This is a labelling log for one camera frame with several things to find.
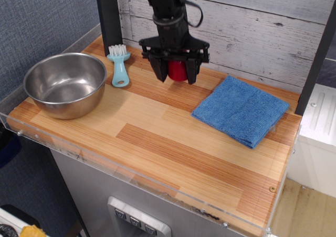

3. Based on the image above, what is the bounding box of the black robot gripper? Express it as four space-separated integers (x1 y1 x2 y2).
139 22 209 84

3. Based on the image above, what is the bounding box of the red dome-shaped toy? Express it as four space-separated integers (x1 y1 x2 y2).
168 61 187 81

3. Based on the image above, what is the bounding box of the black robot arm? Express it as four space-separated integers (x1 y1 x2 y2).
139 0 209 84

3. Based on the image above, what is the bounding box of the silver toy dispenser panel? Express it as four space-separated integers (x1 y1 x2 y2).
107 196 172 236

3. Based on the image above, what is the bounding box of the teal scrub brush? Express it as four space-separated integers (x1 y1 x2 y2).
107 44 131 88

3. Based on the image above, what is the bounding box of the folded blue cloth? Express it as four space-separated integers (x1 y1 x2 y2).
192 76 290 149

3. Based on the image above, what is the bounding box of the stainless steel bowl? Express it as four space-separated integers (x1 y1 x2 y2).
23 53 107 120

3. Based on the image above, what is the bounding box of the clear acrylic table guard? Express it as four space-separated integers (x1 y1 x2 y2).
1 108 300 236

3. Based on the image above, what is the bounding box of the white cabinet at right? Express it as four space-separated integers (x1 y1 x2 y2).
287 84 335 197

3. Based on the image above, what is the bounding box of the black and yellow object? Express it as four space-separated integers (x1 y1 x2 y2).
1 204 40 236

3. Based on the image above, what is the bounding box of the left black vertical post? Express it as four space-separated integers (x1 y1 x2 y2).
97 0 123 55

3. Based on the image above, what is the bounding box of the black vertical post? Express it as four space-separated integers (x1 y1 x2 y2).
295 1 335 116
97 0 123 55

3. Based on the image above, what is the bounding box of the right black vertical post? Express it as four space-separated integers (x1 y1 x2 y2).
295 1 335 116

